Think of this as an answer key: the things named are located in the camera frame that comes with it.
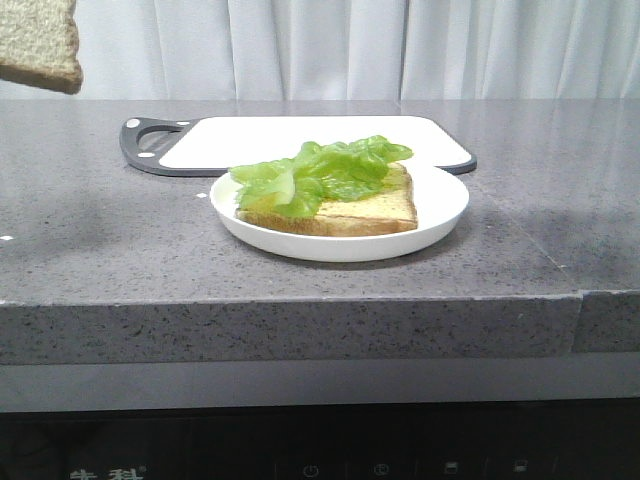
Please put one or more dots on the white curtain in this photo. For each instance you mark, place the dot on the white curtain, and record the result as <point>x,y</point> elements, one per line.
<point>357,50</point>

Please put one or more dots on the white round plate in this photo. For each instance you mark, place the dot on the white round plate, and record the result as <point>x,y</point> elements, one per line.
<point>440,199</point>

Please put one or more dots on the bread slice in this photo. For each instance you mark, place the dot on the bread slice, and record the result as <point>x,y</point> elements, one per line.
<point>390,211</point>
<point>40,44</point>

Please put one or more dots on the black appliance control panel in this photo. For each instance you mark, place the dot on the black appliance control panel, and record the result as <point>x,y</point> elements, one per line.
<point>570,439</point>

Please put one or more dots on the white cutting board black handle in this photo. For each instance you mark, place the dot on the white cutting board black handle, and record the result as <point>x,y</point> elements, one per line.
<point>208,147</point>

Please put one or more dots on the green lettuce leaf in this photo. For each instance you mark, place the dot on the green lettuce leaf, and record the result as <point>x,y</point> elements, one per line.
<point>297,187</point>

